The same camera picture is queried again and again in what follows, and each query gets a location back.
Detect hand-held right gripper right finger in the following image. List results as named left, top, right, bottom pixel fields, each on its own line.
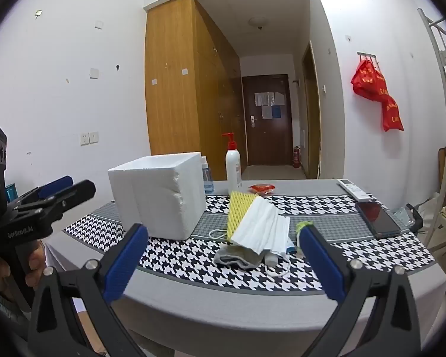
left=299, top=224, right=420, bottom=357

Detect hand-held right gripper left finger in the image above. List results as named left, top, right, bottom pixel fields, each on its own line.
left=28, top=223, right=149, bottom=357

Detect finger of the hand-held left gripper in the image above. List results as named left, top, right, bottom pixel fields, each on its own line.
left=8, top=176, right=74, bottom=209
left=14, top=179, right=96, bottom=227

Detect blue face mask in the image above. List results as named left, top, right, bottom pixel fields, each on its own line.
left=209, top=196, right=292, bottom=278

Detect white foam box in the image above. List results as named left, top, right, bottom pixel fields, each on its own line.
left=108, top=152, right=208, bottom=240

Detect grey sock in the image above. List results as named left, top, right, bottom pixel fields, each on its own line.
left=213, top=245, right=264, bottom=269

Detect yellow foam net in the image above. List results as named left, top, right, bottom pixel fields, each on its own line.
left=227, top=191, right=259, bottom=244

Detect person's left forearm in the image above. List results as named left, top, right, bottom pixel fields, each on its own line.
left=0, top=281, right=34, bottom=345

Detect person's left hand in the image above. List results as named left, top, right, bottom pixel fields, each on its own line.
left=0, top=241, right=48, bottom=303

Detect green foam net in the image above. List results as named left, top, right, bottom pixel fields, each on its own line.
left=295, top=221, right=316, bottom=257

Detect houndstooth table mat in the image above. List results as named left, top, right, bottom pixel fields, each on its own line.
left=61, top=193, right=435, bottom=292

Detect black smartphone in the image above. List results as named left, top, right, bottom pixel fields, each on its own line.
left=355, top=201, right=401, bottom=239

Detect white remote control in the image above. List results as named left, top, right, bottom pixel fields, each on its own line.
left=337, top=178, right=372, bottom=199

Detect clear plastic wrapper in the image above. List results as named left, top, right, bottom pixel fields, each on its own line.
left=388, top=206, right=423, bottom=231

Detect red snack packet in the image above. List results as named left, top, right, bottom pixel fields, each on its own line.
left=248, top=183, right=277, bottom=196

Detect blue spray bottle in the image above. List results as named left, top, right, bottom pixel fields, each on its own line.
left=201, top=155, right=214, bottom=195

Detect white pump bottle red top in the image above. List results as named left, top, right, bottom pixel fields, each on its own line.
left=222, top=133, right=243, bottom=196

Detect dark brown entrance door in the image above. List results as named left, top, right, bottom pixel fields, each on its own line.
left=242, top=75, right=293, bottom=166

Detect wooden wardrobe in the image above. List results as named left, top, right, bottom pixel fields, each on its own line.
left=144, top=0, right=242, bottom=181

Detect light wooden side door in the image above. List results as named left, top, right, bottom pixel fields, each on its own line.
left=302, top=41, right=322, bottom=180

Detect wooden plank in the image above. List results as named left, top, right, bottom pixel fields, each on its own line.
left=436, top=147, right=446, bottom=209

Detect white paper notice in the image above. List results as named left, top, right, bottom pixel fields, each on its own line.
left=254, top=92, right=285, bottom=107

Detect red plastic bags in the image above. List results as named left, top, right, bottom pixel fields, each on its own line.
left=351, top=58, right=404, bottom=132

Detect grey metal bunk bed frame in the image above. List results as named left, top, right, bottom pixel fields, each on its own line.
left=417, top=7, right=446, bottom=209

